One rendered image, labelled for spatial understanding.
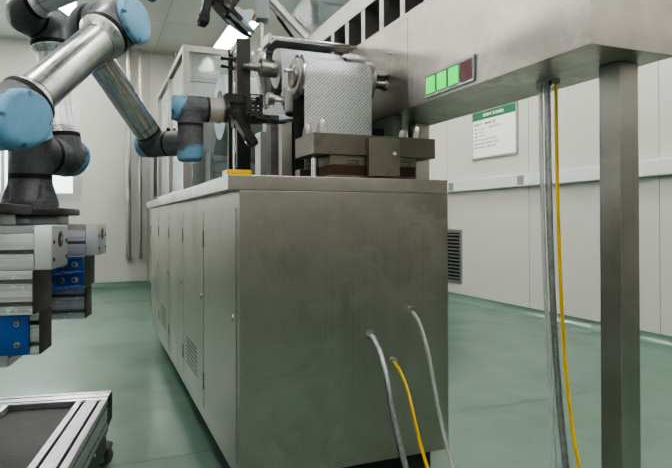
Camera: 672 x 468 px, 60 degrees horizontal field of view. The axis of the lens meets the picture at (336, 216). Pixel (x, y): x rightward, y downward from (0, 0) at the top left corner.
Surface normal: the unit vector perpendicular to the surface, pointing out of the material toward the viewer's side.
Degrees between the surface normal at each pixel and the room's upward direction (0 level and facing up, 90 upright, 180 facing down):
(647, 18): 90
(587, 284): 90
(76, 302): 90
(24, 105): 95
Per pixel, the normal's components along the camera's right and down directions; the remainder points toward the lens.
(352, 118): 0.39, 0.00
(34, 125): 0.88, 0.08
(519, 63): -0.92, 0.00
